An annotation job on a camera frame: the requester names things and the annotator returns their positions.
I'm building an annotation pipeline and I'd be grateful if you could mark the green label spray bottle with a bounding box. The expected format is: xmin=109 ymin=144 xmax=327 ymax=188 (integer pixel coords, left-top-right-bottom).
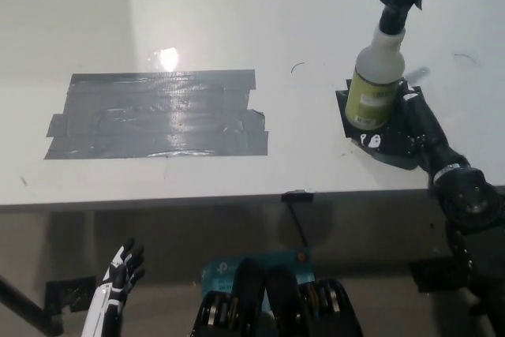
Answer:
xmin=343 ymin=0 xmax=436 ymax=131

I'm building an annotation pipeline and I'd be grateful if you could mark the black metal table leg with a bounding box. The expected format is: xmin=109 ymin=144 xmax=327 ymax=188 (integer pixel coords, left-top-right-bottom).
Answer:
xmin=0 ymin=272 xmax=65 ymax=337

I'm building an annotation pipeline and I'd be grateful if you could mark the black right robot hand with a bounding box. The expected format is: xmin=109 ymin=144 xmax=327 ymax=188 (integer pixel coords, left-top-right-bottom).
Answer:
xmin=353 ymin=80 xmax=432 ymax=172

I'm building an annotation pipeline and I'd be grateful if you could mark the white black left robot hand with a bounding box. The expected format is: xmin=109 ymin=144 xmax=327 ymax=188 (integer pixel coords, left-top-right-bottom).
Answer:
xmin=97 ymin=237 xmax=146 ymax=306

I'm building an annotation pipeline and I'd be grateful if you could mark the large grey tape patch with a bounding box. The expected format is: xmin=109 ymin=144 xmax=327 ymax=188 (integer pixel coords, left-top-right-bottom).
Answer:
xmin=43 ymin=69 xmax=270 ymax=162

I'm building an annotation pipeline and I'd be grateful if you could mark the small black edge clip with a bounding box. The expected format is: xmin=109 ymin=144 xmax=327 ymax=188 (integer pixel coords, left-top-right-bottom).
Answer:
xmin=281 ymin=190 xmax=315 ymax=201

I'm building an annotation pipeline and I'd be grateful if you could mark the square black tape patch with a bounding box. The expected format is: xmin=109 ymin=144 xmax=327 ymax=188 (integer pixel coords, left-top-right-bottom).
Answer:
xmin=335 ymin=79 xmax=425 ymax=145

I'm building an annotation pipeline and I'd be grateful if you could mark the black teal robot torso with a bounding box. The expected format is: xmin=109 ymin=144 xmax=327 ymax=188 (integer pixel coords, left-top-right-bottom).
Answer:
xmin=191 ymin=248 xmax=365 ymax=337

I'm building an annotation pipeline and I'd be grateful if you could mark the thin black cable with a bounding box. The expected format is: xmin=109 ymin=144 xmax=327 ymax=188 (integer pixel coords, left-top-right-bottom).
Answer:
xmin=287 ymin=199 xmax=309 ymax=249

